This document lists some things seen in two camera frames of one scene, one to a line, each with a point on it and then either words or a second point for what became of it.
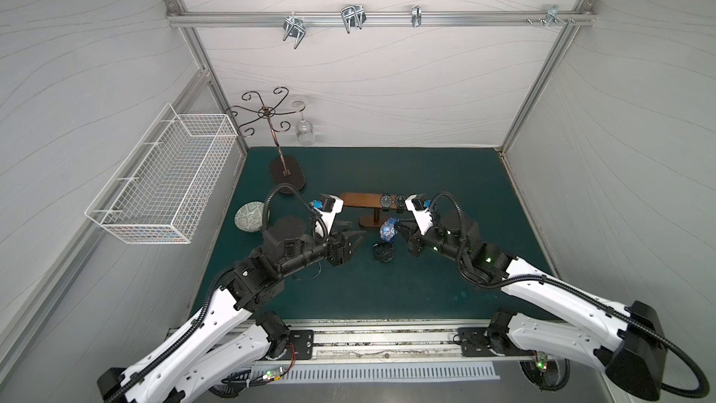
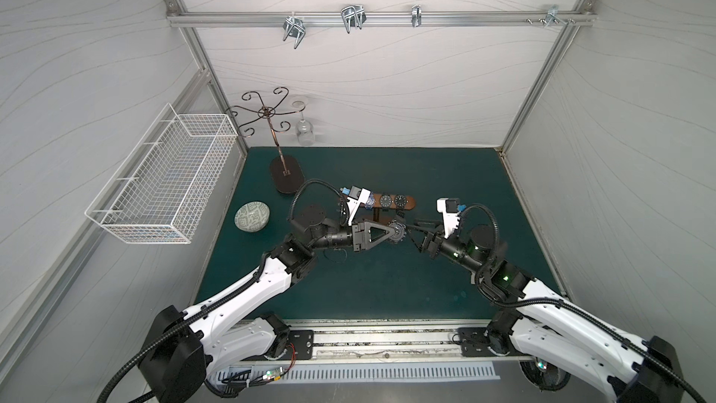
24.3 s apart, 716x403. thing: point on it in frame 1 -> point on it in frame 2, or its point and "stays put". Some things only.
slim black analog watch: x=386 y=201 stays put
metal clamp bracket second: x=353 y=16 stays put
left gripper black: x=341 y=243 -> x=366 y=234
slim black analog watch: x=400 y=202 stays put
